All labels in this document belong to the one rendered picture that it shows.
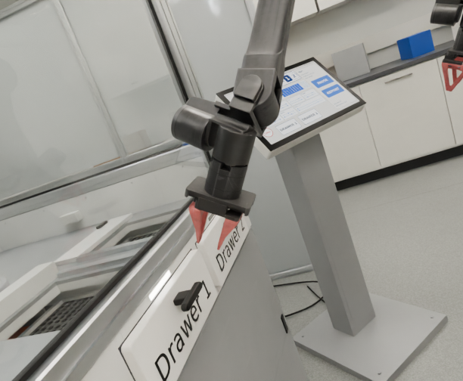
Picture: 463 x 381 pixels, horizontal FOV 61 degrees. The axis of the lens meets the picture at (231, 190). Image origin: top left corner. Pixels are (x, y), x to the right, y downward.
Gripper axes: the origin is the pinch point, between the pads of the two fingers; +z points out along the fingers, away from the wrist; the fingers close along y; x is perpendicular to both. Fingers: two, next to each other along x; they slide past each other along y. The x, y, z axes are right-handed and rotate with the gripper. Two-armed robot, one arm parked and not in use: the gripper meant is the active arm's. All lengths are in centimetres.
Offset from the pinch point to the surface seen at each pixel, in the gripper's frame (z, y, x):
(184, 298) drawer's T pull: 8.8, 0.9, 4.9
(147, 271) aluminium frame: 5.7, 7.8, 5.6
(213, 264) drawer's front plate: 13.6, 0.1, -13.9
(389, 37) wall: -52, -63, -368
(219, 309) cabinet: 22.5, -3.8, -12.0
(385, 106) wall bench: 3, -70, -299
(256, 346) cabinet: 37.4, -14.3, -21.5
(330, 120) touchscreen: -8, -18, -94
